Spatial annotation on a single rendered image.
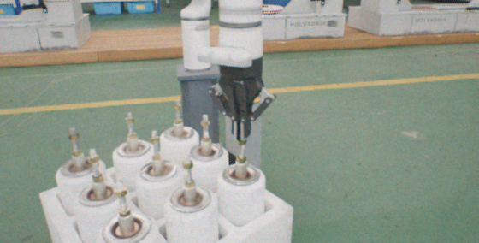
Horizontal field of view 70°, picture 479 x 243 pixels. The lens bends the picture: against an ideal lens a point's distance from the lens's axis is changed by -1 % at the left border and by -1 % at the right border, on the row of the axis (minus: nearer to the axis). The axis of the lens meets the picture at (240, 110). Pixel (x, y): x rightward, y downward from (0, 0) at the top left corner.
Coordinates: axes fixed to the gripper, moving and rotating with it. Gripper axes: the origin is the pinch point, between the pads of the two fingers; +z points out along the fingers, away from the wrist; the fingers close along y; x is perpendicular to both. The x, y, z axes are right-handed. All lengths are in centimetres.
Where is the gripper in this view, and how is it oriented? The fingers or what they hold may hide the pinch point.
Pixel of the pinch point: (240, 128)
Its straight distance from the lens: 64.8
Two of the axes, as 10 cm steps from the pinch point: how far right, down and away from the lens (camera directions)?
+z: 0.0, 9.2, 3.9
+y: -9.0, -1.7, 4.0
